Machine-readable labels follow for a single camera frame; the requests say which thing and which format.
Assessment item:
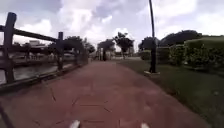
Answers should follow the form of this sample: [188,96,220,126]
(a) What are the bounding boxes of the dark lamp post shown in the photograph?
[144,0,161,76]

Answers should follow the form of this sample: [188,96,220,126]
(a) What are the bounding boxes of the grass strip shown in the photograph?
[117,58,224,128]

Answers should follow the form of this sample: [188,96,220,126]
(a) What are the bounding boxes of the dark wooden rail fence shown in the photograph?
[0,11,90,90]

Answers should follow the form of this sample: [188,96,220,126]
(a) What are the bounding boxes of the group of dark trees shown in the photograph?
[63,29,204,62]

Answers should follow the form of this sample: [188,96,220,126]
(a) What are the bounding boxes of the water channel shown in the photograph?
[0,61,75,85]

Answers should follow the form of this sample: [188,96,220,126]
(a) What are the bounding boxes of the red stone paved path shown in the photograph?
[0,60,213,128]

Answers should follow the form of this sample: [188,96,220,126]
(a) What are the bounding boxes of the buildings beyond the water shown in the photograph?
[9,39,81,66]

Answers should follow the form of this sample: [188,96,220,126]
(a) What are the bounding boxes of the robot's own part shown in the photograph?
[140,122,151,128]
[68,119,81,128]

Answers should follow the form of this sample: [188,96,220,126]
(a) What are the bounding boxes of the green hedge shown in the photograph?
[139,35,224,71]

